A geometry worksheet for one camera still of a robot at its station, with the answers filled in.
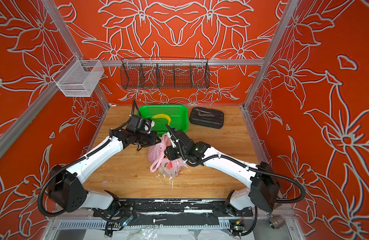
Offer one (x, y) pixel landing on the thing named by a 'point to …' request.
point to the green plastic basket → (175, 116)
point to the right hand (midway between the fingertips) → (164, 151)
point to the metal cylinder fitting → (276, 221)
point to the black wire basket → (163, 73)
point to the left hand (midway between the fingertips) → (162, 139)
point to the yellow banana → (162, 115)
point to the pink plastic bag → (159, 161)
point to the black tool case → (206, 117)
